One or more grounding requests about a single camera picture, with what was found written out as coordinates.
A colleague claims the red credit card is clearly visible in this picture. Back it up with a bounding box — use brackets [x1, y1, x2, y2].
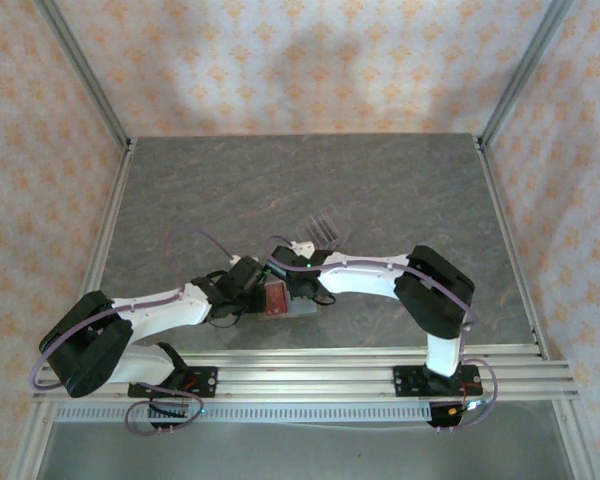
[262, 281, 290, 318]

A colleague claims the aluminium table edge rail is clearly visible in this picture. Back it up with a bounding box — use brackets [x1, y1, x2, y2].
[179, 344, 549, 361]

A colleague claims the aluminium frame post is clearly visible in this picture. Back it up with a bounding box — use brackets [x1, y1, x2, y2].
[479, 0, 576, 149]
[33, 0, 131, 149]

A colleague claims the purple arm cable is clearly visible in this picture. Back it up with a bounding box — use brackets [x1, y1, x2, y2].
[31, 226, 236, 437]
[267, 236, 499, 434]

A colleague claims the clear acrylic card stand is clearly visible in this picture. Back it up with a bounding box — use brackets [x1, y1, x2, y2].
[296, 212, 352, 250]

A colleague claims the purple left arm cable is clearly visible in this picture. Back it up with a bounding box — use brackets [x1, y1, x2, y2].
[31, 226, 236, 437]

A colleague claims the white slotted cable duct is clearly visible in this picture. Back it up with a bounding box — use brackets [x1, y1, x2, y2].
[54, 403, 434, 424]

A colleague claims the aluminium table side rail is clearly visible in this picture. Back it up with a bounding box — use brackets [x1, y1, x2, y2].
[79, 138, 139, 306]
[472, 133, 551, 359]

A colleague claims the aluminium frame bar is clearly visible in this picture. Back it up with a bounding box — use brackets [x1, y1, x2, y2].
[9, 399, 56, 480]
[552, 399, 599, 480]

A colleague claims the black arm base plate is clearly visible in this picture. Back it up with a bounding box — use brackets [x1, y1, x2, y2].
[393, 364, 481, 399]
[128, 367, 219, 401]

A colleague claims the grey card holder wallet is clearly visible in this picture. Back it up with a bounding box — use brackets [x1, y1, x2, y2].
[255, 278, 320, 322]

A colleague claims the black electronics module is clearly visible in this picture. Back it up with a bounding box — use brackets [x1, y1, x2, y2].
[426, 398, 481, 431]
[147, 399, 204, 432]

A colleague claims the grey metal sheet panel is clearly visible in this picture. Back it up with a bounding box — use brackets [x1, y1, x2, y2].
[39, 419, 574, 480]

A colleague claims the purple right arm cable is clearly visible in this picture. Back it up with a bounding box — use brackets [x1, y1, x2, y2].
[267, 236, 499, 434]

